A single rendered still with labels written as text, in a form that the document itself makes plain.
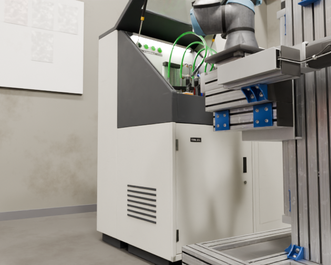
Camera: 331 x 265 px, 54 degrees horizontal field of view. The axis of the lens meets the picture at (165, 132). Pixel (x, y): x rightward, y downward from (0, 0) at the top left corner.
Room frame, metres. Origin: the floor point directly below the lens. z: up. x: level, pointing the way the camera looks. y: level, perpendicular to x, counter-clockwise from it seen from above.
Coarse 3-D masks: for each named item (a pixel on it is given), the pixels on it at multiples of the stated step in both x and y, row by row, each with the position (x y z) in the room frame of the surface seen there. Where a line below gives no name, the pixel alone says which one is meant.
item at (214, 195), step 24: (192, 144) 1.77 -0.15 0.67; (216, 144) 1.89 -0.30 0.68; (240, 144) 2.03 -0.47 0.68; (192, 168) 1.77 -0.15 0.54; (216, 168) 1.89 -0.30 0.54; (240, 168) 2.03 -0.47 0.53; (192, 192) 1.77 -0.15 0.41; (216, 192) 1.89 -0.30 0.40; (240, 192) 2.02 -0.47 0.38; (192, 216) 1.77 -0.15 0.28; (216, 216) 1.89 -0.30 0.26; (240, 216) 2.02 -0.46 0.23; (192, 240) 1.77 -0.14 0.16
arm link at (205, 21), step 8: (200, 0) 1.30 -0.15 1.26; (208, 0) 1.29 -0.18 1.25; (216, 0) 1.30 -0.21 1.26; (192, 8) 1.35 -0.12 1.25; (200, 8) 1.30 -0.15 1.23; (208, 8) 1.29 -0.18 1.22; (216, 8) 1.31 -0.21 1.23; (192, 16) 1.33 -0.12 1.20; (200, 16) 1.32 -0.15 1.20; (208, 16) 1.31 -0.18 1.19; (216, 16) 1.31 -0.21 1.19; (192, 24) 1.34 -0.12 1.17; (200, 24) 1.33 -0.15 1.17; (208, 24) 1.32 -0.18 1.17; (216, 24) 1.32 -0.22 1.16; (200, 32) 1.36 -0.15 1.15; (208, 32) 1.36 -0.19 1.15; (216, 32) 1.35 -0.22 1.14
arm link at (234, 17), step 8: (232, 0) 1.30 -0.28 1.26; (240, 0) 1.28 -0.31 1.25; (248, 0) 1.28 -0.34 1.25; (224, 8) 1.30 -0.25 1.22; (232, 8) 1.29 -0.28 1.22; (240, 8) 1.28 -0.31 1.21; (248, 8) 1.28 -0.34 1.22; (224, 16) 1.30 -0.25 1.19; (232, 16) 1.29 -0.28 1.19; (240, 16) 1.28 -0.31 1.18; (248, 16) 1.28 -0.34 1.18; (224, 24) 1.31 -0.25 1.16; (232, 24) 1.30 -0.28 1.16; (240, 24) 1.28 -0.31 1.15; (248, 24) 1.28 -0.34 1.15; (224, 32) 1.35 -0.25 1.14
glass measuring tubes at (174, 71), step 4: (164, 64) 2.31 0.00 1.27; (172, 64) 2.34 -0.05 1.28; (176, 64) 2.36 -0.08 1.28; (164, 68) 2.33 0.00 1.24; (172, 68) 2.37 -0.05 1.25; (176, 68) 2.38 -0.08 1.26; (164, 72) 2.33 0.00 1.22; (172, 72) 2.37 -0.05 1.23; (176, 72) 2.38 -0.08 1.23; (164, 76) 2.33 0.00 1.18; (172, 76) 2.37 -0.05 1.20; (176, 76) 2.38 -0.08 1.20; (172, 80) 2.37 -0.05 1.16; (176, 80) 2.39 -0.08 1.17; (172, 84) 2.37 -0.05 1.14; (176, 84) 2.39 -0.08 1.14
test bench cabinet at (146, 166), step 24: (120, 144) 2.10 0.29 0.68; (144, 144) 1.88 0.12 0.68; (168, 144) 1.71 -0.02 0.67; (120, 168) 2.10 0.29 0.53; (144, 168) 1.88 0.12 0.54; (168, 168) 1.71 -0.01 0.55; (120, 192) 2.10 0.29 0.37; (144, 192) 1.88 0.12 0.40; (168, 192) 1.71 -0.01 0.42; (120, 216) 2.09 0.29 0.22; (144, 216) 1.88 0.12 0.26; (168, 216) 1.71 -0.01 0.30; (144, 240) 1.88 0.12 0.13; (168, 240) 1.71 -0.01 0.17; (168, 264) 1.76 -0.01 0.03
